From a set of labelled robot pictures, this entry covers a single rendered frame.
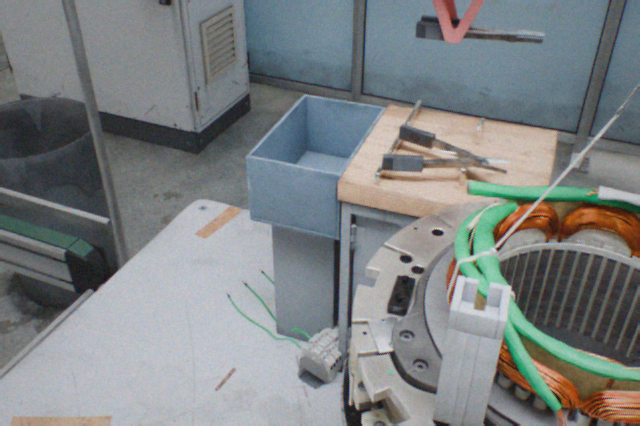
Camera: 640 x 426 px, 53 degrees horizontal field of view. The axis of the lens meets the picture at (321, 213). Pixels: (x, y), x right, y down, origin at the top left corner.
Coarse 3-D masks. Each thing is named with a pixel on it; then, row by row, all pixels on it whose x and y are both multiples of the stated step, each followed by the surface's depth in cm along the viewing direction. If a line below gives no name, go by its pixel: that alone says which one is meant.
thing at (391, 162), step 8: (384, 160) 63; (392, 160) 63; (400, 160) 63; (408, 160) 63; (416, 160) 63; (384, 168) 64; (392, 168) 64; (400, 168) 64; (408, 168) 63; (416, 168) 63
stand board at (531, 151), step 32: (384, 128) 74; (448, 128) 74; (512, 128) 74; (352, 160) 68; (512, 160) 68; (544, 160) 68; (352, 192) 65; (384, 192) 64; (416, 192) 63; (448, 192) 63
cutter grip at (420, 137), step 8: (400, 128) 68; (408, 128) 68; (416, 128) 68; (400, 136) 69; (408, 136) 68; (416, 136) 68; (424, 136) 67; (432, 136) 67; (416, 144) 68; (424, 144) 67
